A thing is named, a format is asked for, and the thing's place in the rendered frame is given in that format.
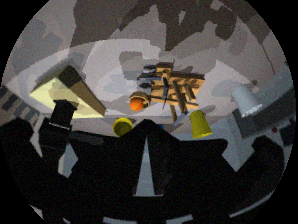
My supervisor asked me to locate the grey open cylindrical cup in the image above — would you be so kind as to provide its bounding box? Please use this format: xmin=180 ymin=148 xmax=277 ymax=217
xmin=231 ymin=84 xmax=262 ymax=116

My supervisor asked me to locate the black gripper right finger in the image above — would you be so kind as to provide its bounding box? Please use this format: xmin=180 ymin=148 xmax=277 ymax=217
xmin=148 ymin=120 xmax=229 ymax=194

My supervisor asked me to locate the yellow cup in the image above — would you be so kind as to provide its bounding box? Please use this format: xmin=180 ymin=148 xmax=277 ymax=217
xmin=113 ymin=119 xmax=133 ymax=137
xmin=190 ymin=111 xmax=213 ymax=139

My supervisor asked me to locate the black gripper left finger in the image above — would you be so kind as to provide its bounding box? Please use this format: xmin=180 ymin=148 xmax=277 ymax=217
xmin=68 ymin=120 xmax=149 ymax=194

